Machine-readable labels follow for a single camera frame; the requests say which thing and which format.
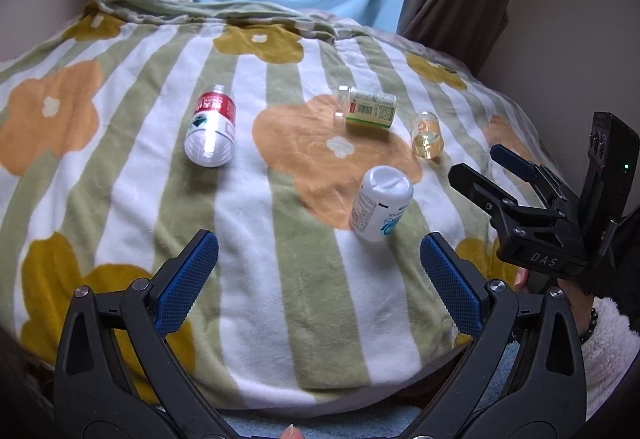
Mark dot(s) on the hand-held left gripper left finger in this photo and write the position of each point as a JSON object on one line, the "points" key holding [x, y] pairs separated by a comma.
{"points": [[190, 279]]}

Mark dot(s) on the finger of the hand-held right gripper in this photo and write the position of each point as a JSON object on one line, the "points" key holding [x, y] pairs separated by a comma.
{"points": [[515, 165], [480, 191]]}

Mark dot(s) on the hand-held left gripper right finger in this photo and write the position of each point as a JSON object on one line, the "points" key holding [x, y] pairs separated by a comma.
{"points": [[450, 284]]}

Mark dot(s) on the small yellow liquid bottle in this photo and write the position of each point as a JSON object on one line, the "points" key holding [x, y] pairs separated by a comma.
{"points": [[427, 139]]}

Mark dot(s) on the person's right forearm white sleeve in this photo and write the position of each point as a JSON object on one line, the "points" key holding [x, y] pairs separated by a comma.
{"points": [[612, 344]]}

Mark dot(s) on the person's right hand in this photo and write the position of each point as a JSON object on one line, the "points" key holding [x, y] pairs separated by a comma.
{"points": [[521, 280]]}

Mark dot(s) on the person's left hand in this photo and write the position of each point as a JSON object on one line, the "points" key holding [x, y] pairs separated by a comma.
{"points": [[290, 433]]}

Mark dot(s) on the striped floral blanket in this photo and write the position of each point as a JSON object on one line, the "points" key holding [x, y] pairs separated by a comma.
{"points": [[280, 269]]}

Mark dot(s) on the white plastic bottle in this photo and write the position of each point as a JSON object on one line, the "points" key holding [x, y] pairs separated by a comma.
{"points": [[382, 204]]}

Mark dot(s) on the clear bottle with green label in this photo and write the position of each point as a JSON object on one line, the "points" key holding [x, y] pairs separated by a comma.
{"points": [[370, 108]]}

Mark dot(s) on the clear bottle with red label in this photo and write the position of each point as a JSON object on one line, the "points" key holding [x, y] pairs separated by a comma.
{"points": [[210, 129]]}

